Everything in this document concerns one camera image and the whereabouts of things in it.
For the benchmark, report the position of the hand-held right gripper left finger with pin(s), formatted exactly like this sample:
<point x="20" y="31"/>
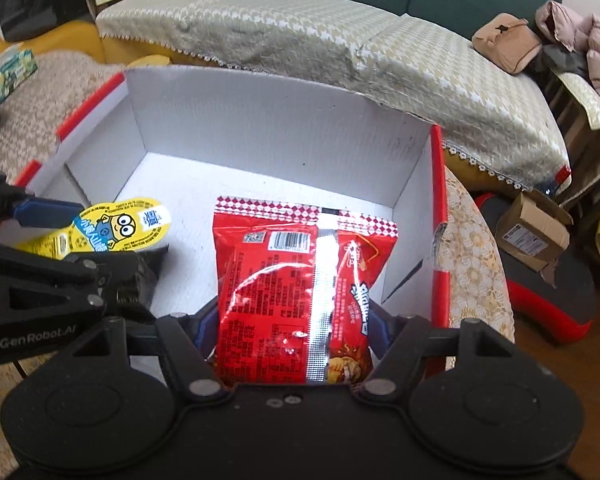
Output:
<point x="206" y="321"/>

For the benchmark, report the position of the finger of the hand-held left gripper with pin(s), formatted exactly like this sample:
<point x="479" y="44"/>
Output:
<point x="55" y="272"/>
<point x="45" y="212"/>

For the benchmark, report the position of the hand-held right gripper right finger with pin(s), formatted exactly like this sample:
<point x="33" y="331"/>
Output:
<point x="378" y="321"/>

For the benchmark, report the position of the red noodle snack packet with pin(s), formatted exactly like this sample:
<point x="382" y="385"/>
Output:
<point x="265" y="285"/>

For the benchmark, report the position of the yellow cartoon snack packet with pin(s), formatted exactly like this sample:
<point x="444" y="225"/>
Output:
<point x="125" y="225"/>

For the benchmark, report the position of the red and white cardboard box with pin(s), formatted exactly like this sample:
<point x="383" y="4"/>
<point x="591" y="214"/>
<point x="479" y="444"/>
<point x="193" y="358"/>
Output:
<point x="280" y="125"/>

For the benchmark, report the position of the green tissue box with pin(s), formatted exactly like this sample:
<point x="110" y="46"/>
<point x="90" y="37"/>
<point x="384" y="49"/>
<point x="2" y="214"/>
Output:
<point x="11" y="72"/>

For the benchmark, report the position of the brown cardboard parcel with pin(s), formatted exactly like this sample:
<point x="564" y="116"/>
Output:
<point x="530" y="232"/>

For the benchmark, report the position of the red and black appliance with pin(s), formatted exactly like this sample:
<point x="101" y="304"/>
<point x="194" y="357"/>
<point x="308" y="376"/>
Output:
<point x="565" y="300"/>

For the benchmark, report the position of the cream chair cover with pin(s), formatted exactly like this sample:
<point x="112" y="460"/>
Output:
<point x="592" y="125"/>

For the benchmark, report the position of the green sofa with cover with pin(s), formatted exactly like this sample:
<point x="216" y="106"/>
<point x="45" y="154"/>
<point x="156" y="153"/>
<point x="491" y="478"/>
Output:
<point x="290" y="35"/>

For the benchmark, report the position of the beige bag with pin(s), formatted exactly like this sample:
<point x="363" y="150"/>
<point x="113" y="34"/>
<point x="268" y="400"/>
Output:
<point x="507" y="42"/>

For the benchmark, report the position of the pink padded jacket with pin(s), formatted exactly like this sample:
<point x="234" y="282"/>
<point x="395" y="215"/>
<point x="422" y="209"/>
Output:
<point x="595" y="40"/>

